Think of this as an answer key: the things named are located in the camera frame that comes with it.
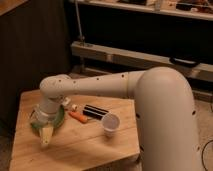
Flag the metal shelf rail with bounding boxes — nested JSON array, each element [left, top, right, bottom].
[[70, 41, 213, 82]]

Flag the black rectangular block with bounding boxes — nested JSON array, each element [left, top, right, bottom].
[[83, 105, 108, 120]]

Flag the black handle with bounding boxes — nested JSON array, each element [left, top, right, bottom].
[[169, 57, 200, 68]]

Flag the vertical metal pole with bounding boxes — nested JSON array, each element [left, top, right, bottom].
[[74, 0, 85, 45]]

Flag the orange pepper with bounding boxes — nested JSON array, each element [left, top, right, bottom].
[[69, 111, 88, 123]]

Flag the white rectangular box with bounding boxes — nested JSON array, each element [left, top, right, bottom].
[[62, 97, 71, 106]]

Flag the green round plate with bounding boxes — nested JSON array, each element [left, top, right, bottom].
[[29, 105, 65, 131]]

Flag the white plastic cup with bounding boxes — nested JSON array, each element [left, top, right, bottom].
[[101, 114, 120, 137]]

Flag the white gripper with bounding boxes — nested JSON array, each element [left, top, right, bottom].
[[37, 97, 62, 146]]

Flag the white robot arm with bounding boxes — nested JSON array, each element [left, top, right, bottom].
[[35, 67, 204, 171]]

